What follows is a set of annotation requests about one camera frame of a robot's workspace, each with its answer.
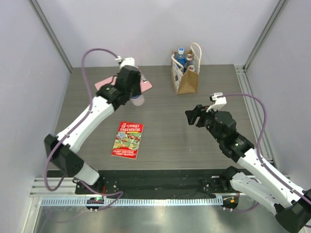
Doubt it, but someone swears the small water bottle blue cap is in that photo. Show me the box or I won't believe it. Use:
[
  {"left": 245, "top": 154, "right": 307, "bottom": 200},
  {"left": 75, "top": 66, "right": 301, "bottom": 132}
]
[{"left": 130, "top": 95, "right": 145, "bottom": 106}]

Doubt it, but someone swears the burlap canvas tote bag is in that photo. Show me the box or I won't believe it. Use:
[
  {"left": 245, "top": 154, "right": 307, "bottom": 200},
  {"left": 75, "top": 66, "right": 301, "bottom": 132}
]
[{"left": 171, "top": 42, "right": 202, "bottom": 95}]

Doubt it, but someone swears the Pocari Sweat plastic bottle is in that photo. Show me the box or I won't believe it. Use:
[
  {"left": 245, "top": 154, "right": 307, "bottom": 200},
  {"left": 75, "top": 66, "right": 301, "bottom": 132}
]
[{"left": 174, "top": 47, "right": 187, "bottom": 72}]

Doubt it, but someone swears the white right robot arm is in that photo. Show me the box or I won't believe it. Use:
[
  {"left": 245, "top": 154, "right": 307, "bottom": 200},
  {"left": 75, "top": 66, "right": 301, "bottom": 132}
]
[{"left": 185, "top": 105, "right": 311, "bottom": 233}]

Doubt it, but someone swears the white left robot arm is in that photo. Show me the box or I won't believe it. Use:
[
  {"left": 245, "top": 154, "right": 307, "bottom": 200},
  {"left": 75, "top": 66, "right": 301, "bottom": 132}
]
[{"left": 44, "top": 65, "right": 141, "bottom": 185}]

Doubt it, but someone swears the pink clipboard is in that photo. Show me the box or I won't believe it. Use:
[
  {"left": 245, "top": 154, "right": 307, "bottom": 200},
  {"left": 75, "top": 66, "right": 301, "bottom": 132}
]
[{"left": 95, "top": 73, "right": 152, "bottom": 92}]

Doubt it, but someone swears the red comic paperback book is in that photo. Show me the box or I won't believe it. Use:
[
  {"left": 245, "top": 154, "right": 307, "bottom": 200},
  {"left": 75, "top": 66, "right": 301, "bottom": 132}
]
[{"left": 111, "top": 121, "right": 144, "bottom": 160}]

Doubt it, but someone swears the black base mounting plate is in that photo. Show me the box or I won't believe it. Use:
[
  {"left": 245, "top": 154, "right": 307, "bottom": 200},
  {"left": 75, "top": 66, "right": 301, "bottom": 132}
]
[{"left": 74, "top": 169, "right": 243, "bottom": 198}]

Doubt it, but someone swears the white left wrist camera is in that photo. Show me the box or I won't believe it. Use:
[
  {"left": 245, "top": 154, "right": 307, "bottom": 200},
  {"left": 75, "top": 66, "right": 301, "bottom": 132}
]
[{"left": 115, "top": 56, "right": 136, "bottom": 70}]

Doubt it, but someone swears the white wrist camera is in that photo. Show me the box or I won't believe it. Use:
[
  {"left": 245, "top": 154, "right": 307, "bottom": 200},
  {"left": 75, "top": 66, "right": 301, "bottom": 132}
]
[
  {"left": 206, "top": 92, "right": 227, "bottom": 112},
  {"left": 115, "top": 56, "right": 136, "bottom": 70}
]

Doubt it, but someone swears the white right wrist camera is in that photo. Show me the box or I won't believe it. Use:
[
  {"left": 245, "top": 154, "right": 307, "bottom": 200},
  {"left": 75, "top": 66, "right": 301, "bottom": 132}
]
[{"left": 206, "top": 92, "right": 227, "bottom": 112}]

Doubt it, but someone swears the white slotted cable duct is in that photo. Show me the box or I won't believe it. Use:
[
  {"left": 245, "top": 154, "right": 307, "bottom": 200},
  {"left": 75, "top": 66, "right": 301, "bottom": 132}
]
[{"left": 41, "top": 196, "right": 223, "bottom": 207}]

